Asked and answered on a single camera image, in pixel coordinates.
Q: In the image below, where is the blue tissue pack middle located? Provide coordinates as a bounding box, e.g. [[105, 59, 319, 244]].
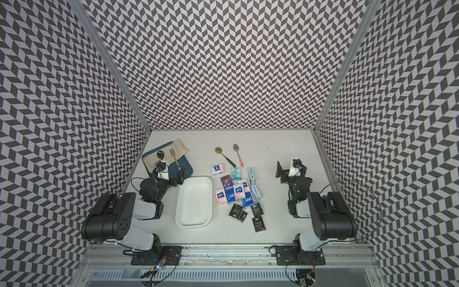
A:
[[225, 187, 236, 203]]

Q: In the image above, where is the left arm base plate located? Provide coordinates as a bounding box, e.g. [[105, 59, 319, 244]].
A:
[[131, 246, 183, 267]]

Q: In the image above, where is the silver spoon pink handle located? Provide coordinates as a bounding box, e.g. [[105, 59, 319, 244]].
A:
[[233, 143, 245, 168]]

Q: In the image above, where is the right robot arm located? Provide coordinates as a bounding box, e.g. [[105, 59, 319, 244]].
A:
[[275, 159, 358, 252]]

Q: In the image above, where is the aluminium front rail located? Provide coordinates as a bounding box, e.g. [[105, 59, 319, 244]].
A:
[[79, 243, 380, 269]]

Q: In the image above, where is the white plastic storage box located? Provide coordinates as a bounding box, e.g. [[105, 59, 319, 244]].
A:
[[175, 177, 213, 228]]

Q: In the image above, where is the teal tissue pack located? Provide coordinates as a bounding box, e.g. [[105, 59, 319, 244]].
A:
[[248, 167, 256, 185], [231, 167, 242, 180]]

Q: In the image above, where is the blue tissue pack lower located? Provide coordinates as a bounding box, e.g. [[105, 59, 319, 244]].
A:
[[242, 192, 254, 208]]

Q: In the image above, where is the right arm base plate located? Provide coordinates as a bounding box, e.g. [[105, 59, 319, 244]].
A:
[[272, 246, 326, 266]]

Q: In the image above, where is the beige cloth napkin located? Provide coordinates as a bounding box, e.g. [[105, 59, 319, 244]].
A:
[[152, 139, 189, 162]]

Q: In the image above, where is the pink white tissue pack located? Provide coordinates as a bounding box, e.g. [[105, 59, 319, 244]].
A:
[[210, 163, 226, 176]]

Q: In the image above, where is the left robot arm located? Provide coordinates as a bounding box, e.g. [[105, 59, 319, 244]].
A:
[[81, 167, 185, 254]]

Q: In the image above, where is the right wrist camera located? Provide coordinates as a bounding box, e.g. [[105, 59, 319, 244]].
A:
[[288, 159, 304, 177]]

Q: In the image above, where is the gold spoon green handle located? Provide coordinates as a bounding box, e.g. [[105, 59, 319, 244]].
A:
[[215, 147, 237, 167]]

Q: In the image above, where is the black sachet left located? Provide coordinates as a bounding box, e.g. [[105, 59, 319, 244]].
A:
[[229, 204, 243, 220]]

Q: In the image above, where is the cartoon dark blue tissue pack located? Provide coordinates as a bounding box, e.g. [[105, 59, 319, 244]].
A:
[[221, 175, 233, 190]]

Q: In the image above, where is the black sachet upper right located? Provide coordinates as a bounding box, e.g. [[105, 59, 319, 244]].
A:
[[251, 203, 264, 217]]

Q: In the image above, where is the black sachet lower right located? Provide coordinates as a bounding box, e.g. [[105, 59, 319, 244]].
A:
[[252, 216, 266, 233]]

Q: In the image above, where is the clear light blue tissue pack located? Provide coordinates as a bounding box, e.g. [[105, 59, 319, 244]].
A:
[[251, 184, 261, 202]]

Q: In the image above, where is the small black sachet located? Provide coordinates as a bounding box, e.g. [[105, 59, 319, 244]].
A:
[[238, 211, 247, 222]]

